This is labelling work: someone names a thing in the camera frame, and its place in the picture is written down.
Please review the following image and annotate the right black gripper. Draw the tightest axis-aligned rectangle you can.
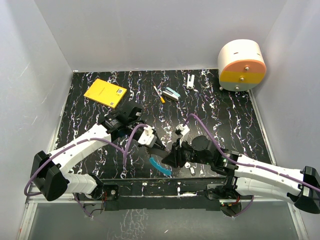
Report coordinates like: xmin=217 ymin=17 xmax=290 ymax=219
xmin=161 ymin=138 xmax=212 ymax=168

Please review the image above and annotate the blue organizer handle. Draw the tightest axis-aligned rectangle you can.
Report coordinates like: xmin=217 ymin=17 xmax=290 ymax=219
xmin=149 ymin=157 xmax=172 ymax=176

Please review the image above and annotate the metal key organizer with rings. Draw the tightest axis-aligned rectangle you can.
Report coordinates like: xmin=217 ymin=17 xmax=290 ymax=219
xmin=146 ymin=147 xmax=171 ymax=159

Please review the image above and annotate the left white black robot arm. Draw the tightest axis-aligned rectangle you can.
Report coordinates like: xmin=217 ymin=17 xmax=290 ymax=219
xmin=29 ymin=101 xmax=168 ymax=201

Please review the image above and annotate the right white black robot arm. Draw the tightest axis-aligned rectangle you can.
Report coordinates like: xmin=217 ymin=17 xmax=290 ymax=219
xmin=162 ymin=135 xmax=320 ymax=214

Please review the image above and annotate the white tagged key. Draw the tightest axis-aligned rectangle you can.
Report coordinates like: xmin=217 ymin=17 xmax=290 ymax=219
xmin=184 ymin=162 xmax=196 ymax=176

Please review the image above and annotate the white orange pen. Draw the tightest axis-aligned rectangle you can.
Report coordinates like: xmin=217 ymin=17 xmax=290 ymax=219
xmin=153 ymin=85 xmax=166 ymax=104

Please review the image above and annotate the teal white stapler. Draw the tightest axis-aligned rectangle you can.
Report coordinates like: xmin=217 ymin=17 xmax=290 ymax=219
xmin=162 ymin=87 xmax=181 ymax=102

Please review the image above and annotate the white plastic clip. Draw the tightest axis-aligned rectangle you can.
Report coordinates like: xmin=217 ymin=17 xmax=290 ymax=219
xmin=186 ymin=74 xmax=195 ymax=90

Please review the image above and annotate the yellow notepad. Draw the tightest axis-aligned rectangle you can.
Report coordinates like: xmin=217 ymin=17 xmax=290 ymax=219
xmin=84 ymin=78 xmax=127 ymax=109

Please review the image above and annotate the white orange yellow drum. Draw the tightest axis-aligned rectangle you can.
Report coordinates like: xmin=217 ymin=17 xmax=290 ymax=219
xmin=217 ymin=39 xmax=267 ymax=92

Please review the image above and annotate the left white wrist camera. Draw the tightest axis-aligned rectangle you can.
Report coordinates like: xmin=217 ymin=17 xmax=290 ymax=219
xmin=137 ymin=126 xmax=156 ymax=148

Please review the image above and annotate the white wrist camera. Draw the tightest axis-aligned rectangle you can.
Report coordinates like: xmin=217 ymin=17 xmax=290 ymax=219
xmin=175 ymin=124 xmax=190 ymax=147
xmin=137 ymin=126 xmax=156 ymax=148

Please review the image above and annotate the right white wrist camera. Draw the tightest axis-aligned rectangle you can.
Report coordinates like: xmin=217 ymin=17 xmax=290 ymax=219
xmin=175 ymin=124 xmax=190 ymax=147

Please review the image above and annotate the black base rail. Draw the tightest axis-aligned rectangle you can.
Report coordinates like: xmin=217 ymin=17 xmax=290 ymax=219
xmin=74 ymin=176 xmax=255 ymax=212

